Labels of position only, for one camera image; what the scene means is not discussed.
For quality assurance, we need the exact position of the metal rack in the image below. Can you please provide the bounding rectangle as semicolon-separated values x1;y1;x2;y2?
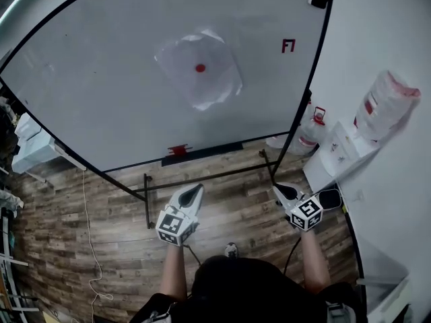
0;205;40;319

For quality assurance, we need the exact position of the thin white cable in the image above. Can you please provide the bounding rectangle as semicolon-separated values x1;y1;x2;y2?
81;169;115;323

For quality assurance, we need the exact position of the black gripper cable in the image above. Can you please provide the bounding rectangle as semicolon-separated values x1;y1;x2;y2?
183;244;203;266
281;236;303;276

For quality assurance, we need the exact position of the person's left forearm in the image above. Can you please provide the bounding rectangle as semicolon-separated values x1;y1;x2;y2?
159;243;188;303

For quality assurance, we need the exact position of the person's right forearm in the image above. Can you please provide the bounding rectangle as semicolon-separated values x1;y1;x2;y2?
298;229;331;295

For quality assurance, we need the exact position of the red clip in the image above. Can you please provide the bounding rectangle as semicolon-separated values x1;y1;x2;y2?
167;143;193;157

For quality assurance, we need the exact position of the white storage box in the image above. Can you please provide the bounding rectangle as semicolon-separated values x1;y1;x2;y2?
11;112;57;175

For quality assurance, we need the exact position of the white water dispenser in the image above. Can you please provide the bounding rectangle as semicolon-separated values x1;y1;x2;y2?
302;120;382;194

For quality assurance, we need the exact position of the person's black shirt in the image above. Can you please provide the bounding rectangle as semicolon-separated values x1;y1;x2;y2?
129;255;368;323

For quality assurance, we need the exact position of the black square pad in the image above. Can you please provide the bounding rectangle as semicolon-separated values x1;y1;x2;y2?
317;188;344;211

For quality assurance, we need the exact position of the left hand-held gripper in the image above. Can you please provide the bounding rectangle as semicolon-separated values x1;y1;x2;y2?
155;183;205;248

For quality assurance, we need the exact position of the white sheet of paper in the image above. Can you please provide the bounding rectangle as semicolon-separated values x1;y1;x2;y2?
154;28;244;112

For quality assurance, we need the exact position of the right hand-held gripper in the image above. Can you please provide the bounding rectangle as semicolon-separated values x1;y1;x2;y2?
271;182;325;231

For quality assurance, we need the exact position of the clear water jug red cap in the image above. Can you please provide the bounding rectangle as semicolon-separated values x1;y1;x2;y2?
296;106;328;157

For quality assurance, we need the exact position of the white whiteboard with black frame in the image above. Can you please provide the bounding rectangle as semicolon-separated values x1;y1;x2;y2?
0;0;337;230

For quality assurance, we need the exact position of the black whiteboard tray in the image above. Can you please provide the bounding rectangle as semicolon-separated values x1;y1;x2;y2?
161;142;244;167

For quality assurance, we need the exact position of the water bottle in plastic bag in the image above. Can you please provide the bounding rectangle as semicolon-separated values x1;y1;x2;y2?
353;69;422;143

